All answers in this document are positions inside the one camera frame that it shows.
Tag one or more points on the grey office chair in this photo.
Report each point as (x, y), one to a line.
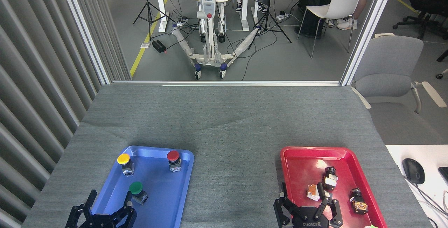
(392, 63)

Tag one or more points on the blue plastic tray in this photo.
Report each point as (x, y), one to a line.
(157, 193)

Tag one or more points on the black and orange switch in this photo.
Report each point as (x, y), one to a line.
(358, 201)

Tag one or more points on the black computer mouse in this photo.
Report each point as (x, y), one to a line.
(413, 170)

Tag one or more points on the silver frame rail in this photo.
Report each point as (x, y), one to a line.
(227, 83)

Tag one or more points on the black power box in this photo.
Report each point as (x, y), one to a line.
(158, 46)

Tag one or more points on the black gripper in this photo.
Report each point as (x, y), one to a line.
(98, 222)
(309, 219)

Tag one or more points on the green push button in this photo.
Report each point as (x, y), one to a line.
(135, 187)

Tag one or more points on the yellow push button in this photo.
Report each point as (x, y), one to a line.
(123, 158)

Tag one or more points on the black and white switch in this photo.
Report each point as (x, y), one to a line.
(329, 179)

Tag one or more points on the silver frame post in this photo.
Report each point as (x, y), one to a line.
(84, 32)
(367, 32)

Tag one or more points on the black chair base leg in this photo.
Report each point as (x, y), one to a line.
(442, 56)

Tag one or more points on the orange and white switch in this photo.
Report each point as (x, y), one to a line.
(311, 192)

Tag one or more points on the black office chair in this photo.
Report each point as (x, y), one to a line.
(425, 2)

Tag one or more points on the red push button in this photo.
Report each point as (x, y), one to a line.
(173, 155)

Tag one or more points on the grey felt table cover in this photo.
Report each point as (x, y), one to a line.
(227, 123)

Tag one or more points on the white side table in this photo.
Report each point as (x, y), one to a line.
(395, 152)

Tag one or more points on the white plastic chair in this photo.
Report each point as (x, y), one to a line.
(341, 6)

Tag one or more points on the grey ribbed partition panel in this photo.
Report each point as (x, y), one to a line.
(35, 63)

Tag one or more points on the black flat device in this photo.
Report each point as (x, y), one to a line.
(444, 175)

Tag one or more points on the white power strip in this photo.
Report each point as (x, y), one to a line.
(282, 15)
(182, 20)

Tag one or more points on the red plastic tray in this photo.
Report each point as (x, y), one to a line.
(304, 168)

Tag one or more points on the black tripod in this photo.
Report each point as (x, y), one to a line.
(268, 14)
(149, 11)

